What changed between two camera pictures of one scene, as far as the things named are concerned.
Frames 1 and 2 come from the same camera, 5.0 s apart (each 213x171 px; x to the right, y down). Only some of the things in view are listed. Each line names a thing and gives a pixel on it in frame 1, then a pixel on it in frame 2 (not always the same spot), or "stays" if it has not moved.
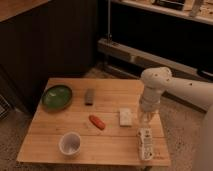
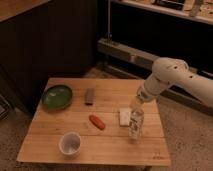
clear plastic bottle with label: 145,137 → 136,122
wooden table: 89,122 stays
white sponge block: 126,117 stays
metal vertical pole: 109,14 stays
